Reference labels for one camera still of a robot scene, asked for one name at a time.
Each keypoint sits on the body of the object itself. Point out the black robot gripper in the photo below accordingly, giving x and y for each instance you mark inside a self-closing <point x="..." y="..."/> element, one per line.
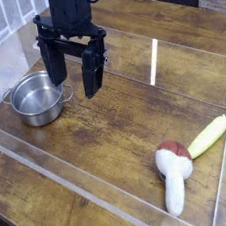
<point x="69" y="19"/>

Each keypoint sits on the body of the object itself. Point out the clear acrylic front barrier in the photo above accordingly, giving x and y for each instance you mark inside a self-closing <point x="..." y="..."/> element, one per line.
<point x="110" y="197"/>

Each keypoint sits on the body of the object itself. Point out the plush mushroom toy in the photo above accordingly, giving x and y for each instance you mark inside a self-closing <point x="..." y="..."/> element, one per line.
<point x="173" y="161"/>

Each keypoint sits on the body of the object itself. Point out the small stainless steel pot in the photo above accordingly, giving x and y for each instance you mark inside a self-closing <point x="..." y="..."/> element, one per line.
<point x="36" y="100"/>

